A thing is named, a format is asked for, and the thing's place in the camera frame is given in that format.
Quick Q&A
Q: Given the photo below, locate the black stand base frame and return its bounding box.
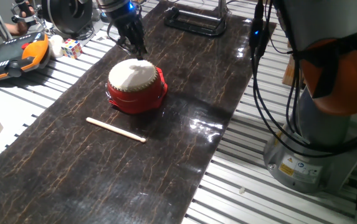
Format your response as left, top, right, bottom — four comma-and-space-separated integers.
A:
164, 6, 227, 38

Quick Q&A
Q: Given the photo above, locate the dark marble pattern mat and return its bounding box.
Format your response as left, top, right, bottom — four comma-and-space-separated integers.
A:
0, 0, 277, 224

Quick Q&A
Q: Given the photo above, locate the red drum with white skin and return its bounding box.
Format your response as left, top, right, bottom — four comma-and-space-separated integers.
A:
106, 58, 169, 115

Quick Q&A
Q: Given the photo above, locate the black teleoperation handle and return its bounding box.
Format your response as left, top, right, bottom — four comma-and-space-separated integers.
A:
11, 0, 40, 32

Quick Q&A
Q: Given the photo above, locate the orange black teach pendant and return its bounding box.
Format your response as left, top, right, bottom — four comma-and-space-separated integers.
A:
0, 31, 51, 83

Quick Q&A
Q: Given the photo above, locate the Rubik's cube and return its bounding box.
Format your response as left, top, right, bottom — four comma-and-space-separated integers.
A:
60, 38, 83, 60

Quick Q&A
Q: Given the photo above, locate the black filament spool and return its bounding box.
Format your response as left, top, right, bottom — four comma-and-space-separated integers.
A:
40, 0, 93, 35

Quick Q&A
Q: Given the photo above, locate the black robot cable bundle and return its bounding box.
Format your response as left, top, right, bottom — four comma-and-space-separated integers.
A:
249, 0, 357, 158

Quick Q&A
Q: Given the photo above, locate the light wooden drumstick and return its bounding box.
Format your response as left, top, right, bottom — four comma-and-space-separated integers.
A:
85, 116, 148, 144

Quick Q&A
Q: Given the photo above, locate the person's hand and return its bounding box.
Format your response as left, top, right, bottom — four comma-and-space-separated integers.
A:
15, 4, 37, 35

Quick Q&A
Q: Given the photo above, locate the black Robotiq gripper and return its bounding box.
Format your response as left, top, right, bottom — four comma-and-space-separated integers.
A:
111, 9, 149, 61

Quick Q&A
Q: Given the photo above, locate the grey metal stand pole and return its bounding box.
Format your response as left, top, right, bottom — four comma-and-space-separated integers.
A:
217, 0, 228, 19

